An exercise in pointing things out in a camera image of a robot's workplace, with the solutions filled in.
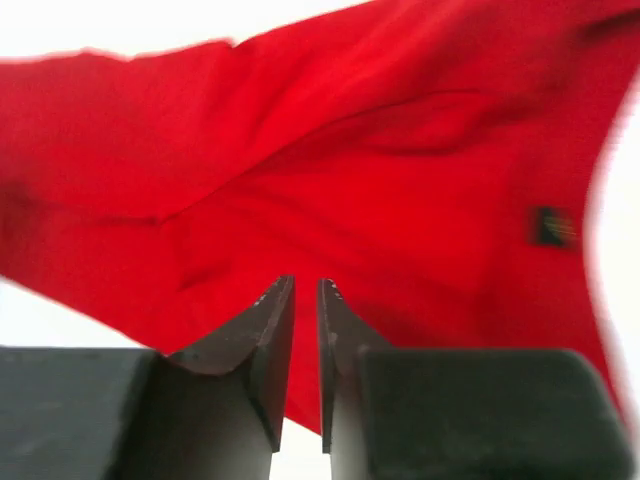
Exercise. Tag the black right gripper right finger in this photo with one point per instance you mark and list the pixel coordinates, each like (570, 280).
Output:
(443, 413)

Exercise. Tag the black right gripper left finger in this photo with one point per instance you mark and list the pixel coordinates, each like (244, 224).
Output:
(213, 410)

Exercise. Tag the red t shirt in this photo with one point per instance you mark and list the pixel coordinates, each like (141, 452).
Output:
(433, 158)

